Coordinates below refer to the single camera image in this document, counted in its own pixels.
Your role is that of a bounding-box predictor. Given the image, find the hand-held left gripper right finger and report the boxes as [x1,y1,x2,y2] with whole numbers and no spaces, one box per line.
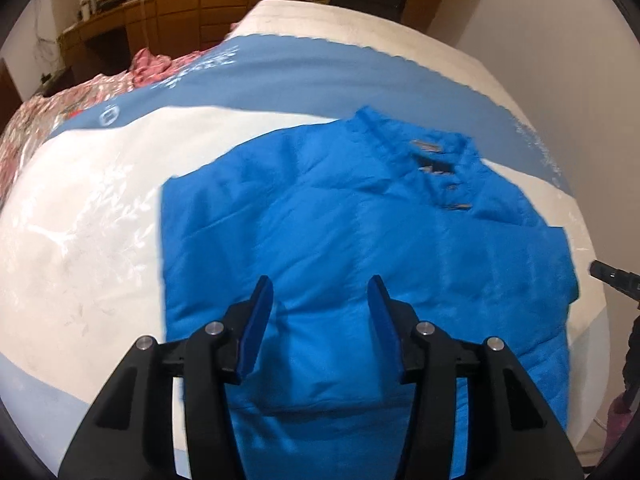
[366,275,586,480]

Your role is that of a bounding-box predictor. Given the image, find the blue padded jacket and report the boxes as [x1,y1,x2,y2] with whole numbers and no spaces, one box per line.
[160,106,581,480]

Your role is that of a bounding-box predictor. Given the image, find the wooden desk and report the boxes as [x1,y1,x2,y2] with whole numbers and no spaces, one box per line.
[57,0,161,78]

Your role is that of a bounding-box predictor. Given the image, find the wooden wardrobe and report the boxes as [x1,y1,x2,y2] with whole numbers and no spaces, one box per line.
[155,0,461,56]

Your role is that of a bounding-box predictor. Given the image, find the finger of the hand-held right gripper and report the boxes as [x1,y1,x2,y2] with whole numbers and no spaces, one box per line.
[589,259,640,306]

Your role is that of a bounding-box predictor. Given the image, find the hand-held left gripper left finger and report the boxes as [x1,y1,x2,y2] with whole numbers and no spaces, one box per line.
[59,275,275,480]

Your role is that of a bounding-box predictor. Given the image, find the blue and white bed sheet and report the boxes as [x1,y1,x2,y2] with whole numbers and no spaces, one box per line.
[0,0,608,466]

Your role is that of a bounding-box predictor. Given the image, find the person's right forearm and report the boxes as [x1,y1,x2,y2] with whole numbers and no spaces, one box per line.
[604,389,637,453]

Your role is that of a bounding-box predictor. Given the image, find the red floral quilt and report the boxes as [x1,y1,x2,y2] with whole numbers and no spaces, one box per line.
[0,47,211,211]

